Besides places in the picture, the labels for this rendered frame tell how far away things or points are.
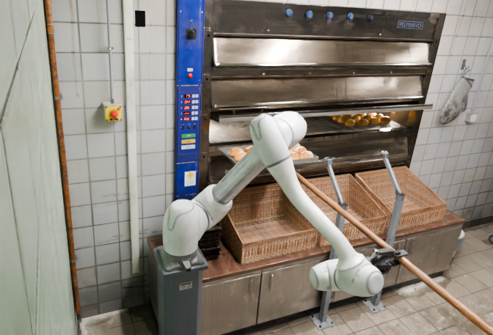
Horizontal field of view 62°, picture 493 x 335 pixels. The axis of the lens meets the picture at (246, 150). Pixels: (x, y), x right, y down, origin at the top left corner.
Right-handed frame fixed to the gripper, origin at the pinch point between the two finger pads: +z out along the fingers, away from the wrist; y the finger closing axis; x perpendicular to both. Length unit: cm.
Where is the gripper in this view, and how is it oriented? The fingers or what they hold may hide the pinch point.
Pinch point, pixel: (398, 257)
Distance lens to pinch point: 183.4
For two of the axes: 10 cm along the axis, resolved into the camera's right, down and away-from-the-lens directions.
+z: 9.1, -0.8, 4.1
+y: -0.8, 9.3, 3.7
